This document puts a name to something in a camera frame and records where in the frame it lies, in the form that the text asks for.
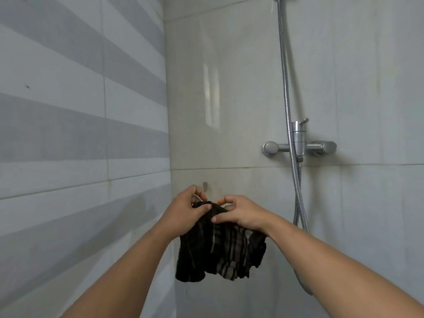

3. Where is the person's right hand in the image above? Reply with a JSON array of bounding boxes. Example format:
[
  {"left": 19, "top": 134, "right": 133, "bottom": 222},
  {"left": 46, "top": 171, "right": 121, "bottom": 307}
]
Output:
[{"left": 211, "top": 195, "right": 276, "bottom": 234}]

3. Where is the person's left hand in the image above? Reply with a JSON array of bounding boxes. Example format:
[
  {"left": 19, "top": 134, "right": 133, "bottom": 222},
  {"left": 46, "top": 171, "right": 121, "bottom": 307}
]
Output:
[{"left": 158, "top": 184, "right": 212, "bottom": 238}]

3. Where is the dark striped cleaning cloth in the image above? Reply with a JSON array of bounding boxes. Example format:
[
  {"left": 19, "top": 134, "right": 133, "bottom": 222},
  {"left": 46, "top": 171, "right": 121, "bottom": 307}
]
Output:
[{"left": 175, "top": 201, "right": 268, "bottom": 283}]

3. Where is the person's right forearm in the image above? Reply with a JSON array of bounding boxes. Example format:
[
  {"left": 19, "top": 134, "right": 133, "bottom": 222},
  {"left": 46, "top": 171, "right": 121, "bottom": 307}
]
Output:
[{"left": 265, "top": 215, "right": 424, "bottom": 318}]

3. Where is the person's left forearm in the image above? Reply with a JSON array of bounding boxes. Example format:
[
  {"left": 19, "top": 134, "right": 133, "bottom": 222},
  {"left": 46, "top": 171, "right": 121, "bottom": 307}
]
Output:
[{"left": 61, "top": 223, "right": 181, "bottom": 318}]

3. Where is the chrome shower mixer tap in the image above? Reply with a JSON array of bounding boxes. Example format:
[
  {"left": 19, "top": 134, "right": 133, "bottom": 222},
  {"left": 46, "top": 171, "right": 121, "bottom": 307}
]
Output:
[{"left": 261, "top": 118, "right": 338, "bottom": 164}]

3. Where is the chrome shower hose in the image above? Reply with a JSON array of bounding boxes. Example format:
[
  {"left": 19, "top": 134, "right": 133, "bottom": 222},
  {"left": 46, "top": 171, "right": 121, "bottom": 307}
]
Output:
[{"left": 275, "top": 0, "right": 314, "bottom": 296}]

